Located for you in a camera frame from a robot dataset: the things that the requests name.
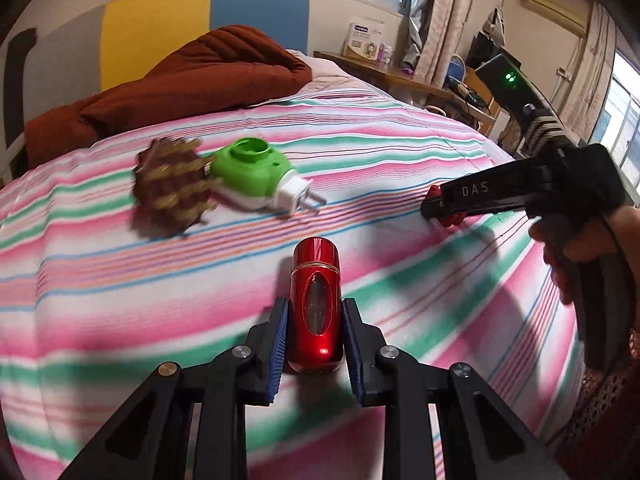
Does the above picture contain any multicolour headboard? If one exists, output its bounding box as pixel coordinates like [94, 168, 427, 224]
[1, 0, 309, 141]

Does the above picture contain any brown spiky massage brush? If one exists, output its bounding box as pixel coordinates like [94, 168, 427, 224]
[132, 138, 219, 233]

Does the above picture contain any wooden side desk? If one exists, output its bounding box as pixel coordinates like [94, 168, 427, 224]
[314, 50, 496, 134]

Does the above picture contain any red puzzle piece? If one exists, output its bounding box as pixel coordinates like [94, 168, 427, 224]
[421, 184, 466, 228]

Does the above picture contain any rust brown quilt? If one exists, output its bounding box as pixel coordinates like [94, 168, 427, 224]
[24, 25, 312, 169]

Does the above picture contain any white box on shelf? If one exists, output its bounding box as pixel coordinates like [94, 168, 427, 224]
[342, 18, 385, 62]

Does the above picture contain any person right hand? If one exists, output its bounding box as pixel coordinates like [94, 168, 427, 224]
[528, 206, 640, 306]

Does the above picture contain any striped bed sheet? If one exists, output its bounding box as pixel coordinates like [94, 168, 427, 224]
[1, 86, 584, 479]

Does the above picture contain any red cylindrical sharpener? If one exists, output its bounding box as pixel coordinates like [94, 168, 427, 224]
[286, 236, 343, 374]

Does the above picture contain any green white plug-in device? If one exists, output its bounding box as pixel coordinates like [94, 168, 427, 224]
[208, 138, 326, 217]

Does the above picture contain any black laptop green light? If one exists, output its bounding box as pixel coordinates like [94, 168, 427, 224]
[475, 53, 540, 119]

